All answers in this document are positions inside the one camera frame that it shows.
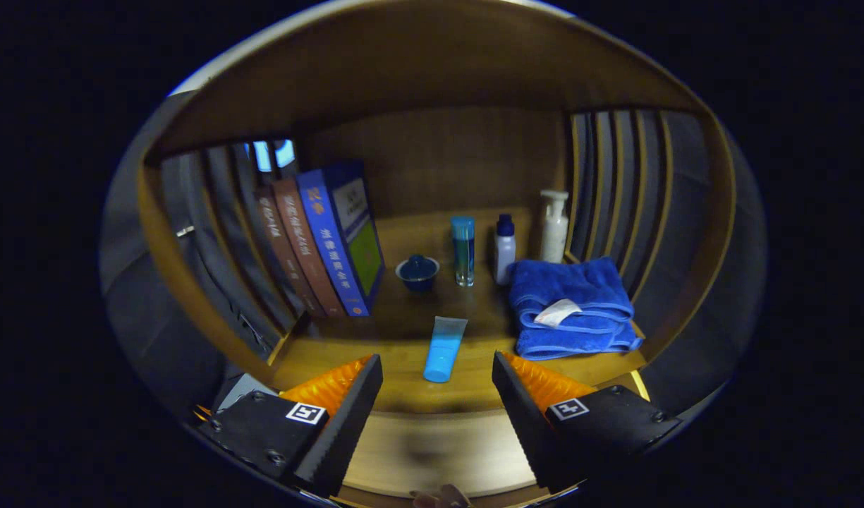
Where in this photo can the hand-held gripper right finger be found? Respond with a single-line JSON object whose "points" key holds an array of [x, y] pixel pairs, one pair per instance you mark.
{"points": [[534, 430]]}

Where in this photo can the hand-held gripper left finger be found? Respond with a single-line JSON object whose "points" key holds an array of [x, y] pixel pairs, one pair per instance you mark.
{"points": [[347, 430]]}

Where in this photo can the wooden drawer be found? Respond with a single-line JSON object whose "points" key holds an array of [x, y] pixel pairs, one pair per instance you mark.
{"points": [[439, 451]]}

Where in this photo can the light blue tube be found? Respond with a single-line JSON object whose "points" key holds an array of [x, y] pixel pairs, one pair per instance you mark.
{"points": [[444, 349]]}

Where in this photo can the wooden countertop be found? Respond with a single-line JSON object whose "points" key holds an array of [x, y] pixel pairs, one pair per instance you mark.
{"points": [[410, 367]]}

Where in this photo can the wooden cabinet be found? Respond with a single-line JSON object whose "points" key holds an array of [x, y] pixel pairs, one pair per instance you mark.
{"points": [[439, 155]]}

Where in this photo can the blue folded towel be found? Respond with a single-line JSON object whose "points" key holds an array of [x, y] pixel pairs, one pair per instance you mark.
{"points": [[580, 282]]}

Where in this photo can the blue lidded teacup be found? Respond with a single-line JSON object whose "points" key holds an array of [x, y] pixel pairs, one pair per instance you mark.
{"points": [[417, 274]]}

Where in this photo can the white bottle blue cap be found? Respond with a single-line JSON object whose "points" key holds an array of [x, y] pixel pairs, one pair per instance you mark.
{"points": [[504, 257]]}

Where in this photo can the blue book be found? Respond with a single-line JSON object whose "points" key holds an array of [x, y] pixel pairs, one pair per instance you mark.
{"points": [[333, 247]]}

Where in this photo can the teal glass bottle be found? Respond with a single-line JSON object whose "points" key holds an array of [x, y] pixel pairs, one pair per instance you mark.
{"points": [[463, 254]]}

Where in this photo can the dark brown book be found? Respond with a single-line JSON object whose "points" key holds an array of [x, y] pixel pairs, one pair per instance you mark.
{"points": [[283, 247]]}

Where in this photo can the white pump bottle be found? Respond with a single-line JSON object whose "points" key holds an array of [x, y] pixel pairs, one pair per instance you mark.
{"points": [[554, 236]]}

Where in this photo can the reddish brown book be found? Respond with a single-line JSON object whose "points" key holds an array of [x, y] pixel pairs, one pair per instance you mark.
{"points": [[305, 240]]}

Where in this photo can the silver metal clip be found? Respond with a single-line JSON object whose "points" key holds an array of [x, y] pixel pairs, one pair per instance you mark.
{"points": [[185, 231]]}

